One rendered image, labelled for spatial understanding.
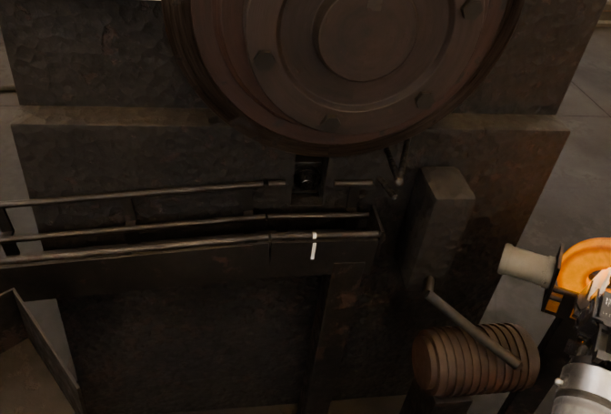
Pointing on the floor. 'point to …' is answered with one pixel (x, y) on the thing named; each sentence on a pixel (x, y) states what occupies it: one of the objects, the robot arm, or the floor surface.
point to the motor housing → (466, 368)
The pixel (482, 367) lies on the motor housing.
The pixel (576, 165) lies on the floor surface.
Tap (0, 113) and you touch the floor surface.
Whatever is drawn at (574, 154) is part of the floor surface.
